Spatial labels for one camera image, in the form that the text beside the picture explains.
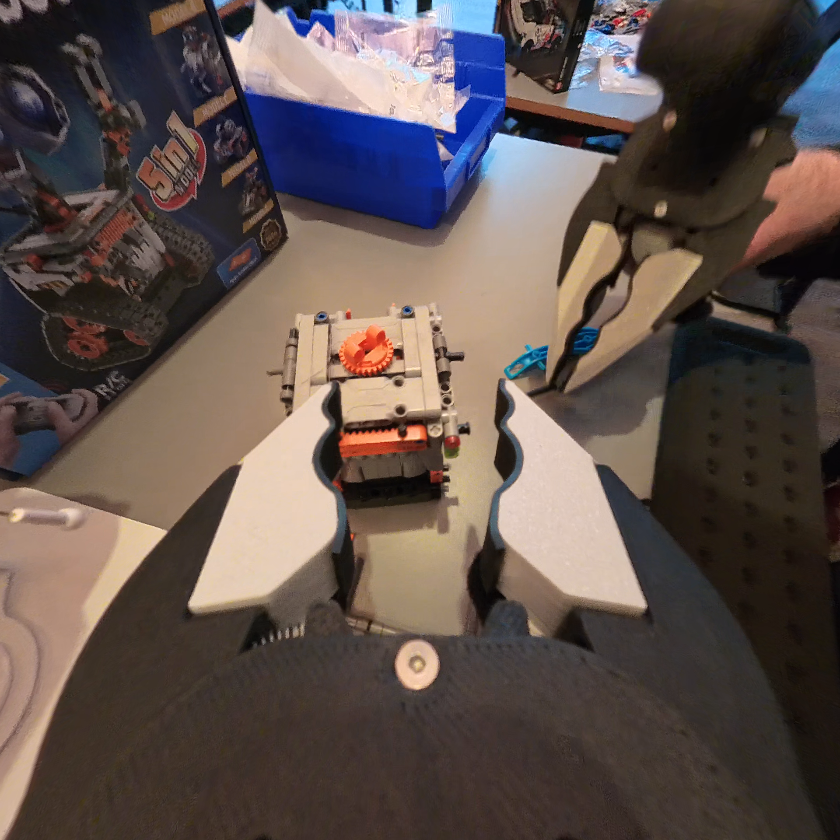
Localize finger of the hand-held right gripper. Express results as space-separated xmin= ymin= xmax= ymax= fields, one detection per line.
xmin=561 ymin=251 xmax=704 ymax=396
xmin=546 ymin=220 xmax=626 ymax=389

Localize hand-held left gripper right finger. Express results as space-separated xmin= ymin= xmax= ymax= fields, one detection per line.
xmin=482 ymin=379 xmax=649 ymax=636

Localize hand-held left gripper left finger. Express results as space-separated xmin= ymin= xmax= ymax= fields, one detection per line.
xmin=187 ymin=381 xmax=361 ymax=624

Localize blue plastic toy wrench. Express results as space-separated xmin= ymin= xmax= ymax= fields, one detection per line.
xmin=504 ymin=327 xmax=601 ymax=380

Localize grey orange toy block model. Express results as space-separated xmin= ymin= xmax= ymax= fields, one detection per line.
xmin=268 ymin=303 xmax=473 ymax=508

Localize person's right hand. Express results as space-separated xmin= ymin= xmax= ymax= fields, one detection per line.
xmin=745 ymin=150 xmax=840 ymax=270

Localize clear bags of toy parts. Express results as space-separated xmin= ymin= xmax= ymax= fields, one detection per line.
xmin=570 ymin=0 xmax=665 ymax=93

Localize wood-edged side table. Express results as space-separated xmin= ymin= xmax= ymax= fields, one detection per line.
xmin=505 ymin=59 xmax=664 ymax=135

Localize dark perforated pad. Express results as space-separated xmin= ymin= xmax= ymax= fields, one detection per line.
xmin=651 ymin=317 xmax=840 ymax=840

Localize black box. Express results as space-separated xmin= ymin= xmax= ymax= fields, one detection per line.
xmin=500 ymin=0 xmax=595 ymax=94

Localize white stand with flat base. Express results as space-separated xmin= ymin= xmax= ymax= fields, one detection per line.
xmin=0 ymin=487 xmax=168 ymax=788

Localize blue storage bin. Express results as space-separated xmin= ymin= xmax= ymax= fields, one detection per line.
xmin=243 ymin=10 xmax=508 ymax=229

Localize clear plastic holder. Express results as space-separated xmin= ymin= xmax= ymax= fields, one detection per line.
xmin=0 ymin=567 xmax=47 ymax=756

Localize dark printed toy kit box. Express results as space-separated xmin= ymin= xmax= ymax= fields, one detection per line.
xmin=0 ymin=0 xmax=290 ymax=480

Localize clear plastic bags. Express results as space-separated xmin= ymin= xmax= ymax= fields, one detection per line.
xmin=230 ymin=0 xmax=473 ymax=132

